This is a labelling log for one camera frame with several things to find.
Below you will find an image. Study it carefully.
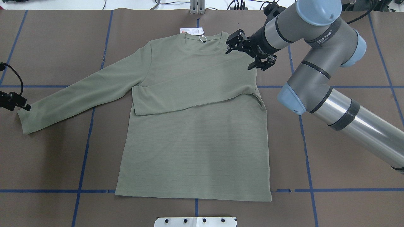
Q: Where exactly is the white paper clothing tag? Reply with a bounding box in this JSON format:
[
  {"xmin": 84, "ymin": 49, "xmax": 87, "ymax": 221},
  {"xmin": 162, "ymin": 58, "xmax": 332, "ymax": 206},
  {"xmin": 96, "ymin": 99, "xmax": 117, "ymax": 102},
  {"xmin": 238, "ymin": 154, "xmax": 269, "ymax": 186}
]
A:
[{"xmin": 180, "ymin": 27, "xmax": 204, "ymax": 36}]

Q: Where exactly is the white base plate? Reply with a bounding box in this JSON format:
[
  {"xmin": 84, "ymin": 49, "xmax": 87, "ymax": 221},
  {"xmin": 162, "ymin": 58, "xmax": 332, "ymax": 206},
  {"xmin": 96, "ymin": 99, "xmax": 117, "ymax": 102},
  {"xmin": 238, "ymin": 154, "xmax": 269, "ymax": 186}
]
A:
[{"xmin": 154, "ymin": 216, "xmax": 238, "ymax": 227}]

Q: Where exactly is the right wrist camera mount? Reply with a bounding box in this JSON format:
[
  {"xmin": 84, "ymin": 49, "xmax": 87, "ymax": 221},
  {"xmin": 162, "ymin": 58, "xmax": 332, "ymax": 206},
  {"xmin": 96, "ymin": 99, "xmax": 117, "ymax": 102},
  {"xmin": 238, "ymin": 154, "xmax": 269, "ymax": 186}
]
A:
[{"xmin": 263, "ymin": 1, "xmax": 286, "ymax": 17}]

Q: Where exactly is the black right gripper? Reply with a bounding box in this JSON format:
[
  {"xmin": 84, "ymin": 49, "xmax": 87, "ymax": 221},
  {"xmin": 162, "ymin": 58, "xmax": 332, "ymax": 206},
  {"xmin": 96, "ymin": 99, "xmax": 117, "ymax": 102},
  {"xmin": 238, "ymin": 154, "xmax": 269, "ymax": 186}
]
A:
[{"xmin": 225, "ymin": 27, "xmax": 278, "ymax": 71}]

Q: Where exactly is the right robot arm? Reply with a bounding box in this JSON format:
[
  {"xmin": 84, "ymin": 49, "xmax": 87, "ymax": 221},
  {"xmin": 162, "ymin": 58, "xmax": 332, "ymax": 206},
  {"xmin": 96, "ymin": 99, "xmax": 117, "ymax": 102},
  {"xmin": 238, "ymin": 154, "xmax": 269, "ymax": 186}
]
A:
[{"xmin": 226, "ymin": 0, "xmax": 404, "ymax": 173}]

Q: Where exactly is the green long-sleeve shirt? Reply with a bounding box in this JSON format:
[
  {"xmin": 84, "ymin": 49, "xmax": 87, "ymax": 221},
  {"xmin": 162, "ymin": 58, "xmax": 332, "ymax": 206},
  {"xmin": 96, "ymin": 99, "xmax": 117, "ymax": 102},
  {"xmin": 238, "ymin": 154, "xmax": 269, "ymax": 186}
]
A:
[{"xmin": 17, "ymin": 32, "xmax": 272, "ymax": 202}]

